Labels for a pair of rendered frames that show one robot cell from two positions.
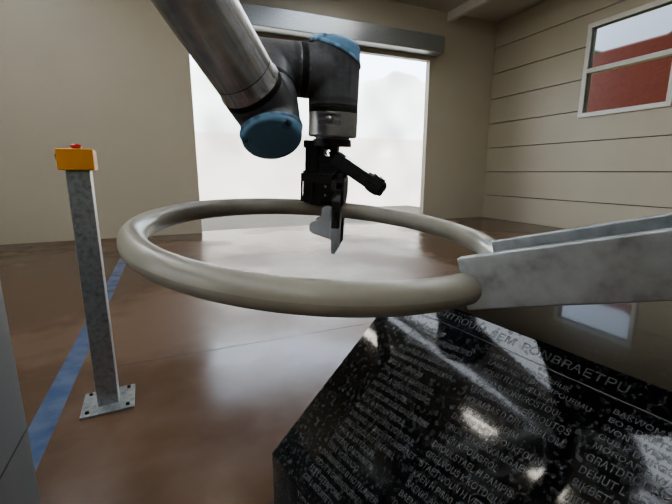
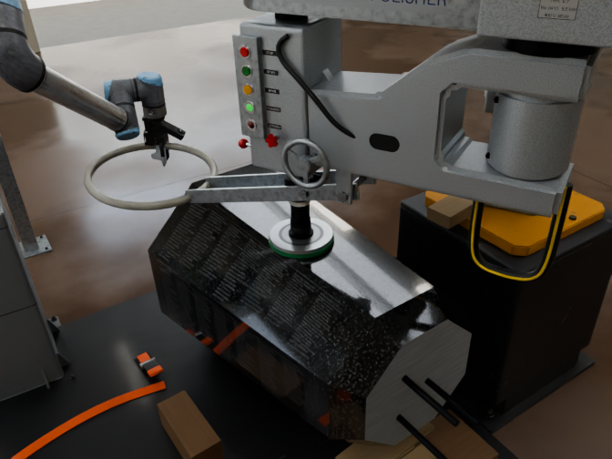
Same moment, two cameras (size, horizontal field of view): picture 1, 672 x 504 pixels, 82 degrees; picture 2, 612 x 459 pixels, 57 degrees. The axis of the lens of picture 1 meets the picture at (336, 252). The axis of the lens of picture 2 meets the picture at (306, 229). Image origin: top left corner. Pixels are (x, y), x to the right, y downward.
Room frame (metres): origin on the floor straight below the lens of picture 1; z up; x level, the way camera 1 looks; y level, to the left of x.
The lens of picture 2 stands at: (-1.45, -0.35, 1.85)
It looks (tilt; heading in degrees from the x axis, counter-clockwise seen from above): 32 degrees down; 354
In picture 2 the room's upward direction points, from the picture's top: 2 degrees counter-clockwise
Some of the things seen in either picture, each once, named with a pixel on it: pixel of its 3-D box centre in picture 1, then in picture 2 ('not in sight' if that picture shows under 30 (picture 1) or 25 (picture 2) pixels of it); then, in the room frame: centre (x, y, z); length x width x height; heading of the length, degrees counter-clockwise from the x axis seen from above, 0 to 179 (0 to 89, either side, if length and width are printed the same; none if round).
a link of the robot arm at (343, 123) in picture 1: (332, 127); (154, 110); (0.75, 0.01, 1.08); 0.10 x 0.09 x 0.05; 172
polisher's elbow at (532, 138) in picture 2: not in sight; (533, 127); (-0.27, -1.02, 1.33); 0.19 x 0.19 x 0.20
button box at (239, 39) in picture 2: not in sight; (251, 87); (0.08, -0.37, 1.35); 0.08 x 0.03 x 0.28; 53
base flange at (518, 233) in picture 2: not in sight; (511, 203); (0.31, -1.32, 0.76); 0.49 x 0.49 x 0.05; 26
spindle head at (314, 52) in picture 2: not in sight; (319, 100); (0.08, -0.56, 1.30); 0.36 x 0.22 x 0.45; 53
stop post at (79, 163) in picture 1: (93, 283); (2, 166); (1.54, 1.00, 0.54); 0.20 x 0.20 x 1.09; 26
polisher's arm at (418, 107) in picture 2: not in sight; (422, 126); (-0.12, -0.80, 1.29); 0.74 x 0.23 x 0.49; 53
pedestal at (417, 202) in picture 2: not in sight; (496, 285); (0.31, -1.32, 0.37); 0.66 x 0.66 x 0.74; 26
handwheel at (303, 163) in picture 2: not in sight; (311, 158); (-0.04, -0.52, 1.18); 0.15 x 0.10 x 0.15; 53
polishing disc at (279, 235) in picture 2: not in sight; (300, 234); (0.13, -0.50, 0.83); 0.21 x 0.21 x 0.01
